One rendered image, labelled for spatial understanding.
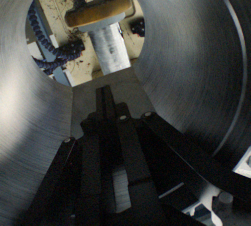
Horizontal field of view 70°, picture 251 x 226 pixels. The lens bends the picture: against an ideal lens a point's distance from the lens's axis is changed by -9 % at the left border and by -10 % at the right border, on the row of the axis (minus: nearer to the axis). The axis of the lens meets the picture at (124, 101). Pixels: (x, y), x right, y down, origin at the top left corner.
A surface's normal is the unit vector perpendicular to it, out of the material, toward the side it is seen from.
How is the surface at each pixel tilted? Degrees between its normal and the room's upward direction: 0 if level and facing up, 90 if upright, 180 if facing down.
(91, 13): 90
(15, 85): 93
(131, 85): 179
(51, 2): 90
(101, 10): 90
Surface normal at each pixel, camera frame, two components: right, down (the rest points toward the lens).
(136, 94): -0.28, -0.79
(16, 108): 0.86, -0.50
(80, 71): 0.17, 0.51
